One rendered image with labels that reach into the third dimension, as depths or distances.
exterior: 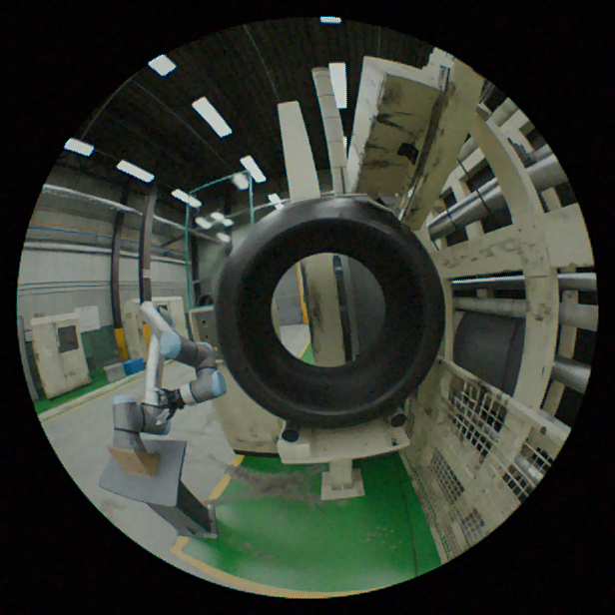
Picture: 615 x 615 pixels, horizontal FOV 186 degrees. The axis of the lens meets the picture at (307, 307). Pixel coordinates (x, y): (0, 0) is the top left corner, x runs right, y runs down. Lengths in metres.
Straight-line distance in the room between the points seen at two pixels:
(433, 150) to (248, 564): 1.78
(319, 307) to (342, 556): 1.32
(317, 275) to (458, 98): 0.78
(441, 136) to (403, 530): 1.57
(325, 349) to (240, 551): 1.30
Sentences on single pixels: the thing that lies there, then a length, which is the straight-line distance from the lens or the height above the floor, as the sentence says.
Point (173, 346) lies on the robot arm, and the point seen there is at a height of 1.15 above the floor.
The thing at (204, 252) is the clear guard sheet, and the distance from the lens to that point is 1.43.
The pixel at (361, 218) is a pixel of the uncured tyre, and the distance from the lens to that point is 0.42.
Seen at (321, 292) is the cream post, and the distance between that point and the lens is 0.77.
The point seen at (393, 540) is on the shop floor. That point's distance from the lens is 1.29.
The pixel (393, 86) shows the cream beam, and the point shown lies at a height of 1.64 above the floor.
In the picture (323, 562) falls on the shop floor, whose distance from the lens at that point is 1.25.
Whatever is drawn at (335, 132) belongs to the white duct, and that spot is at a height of 2.29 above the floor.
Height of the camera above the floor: 1.24
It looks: 3 degrees down
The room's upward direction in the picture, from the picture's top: 8 degrees counter-clockwise
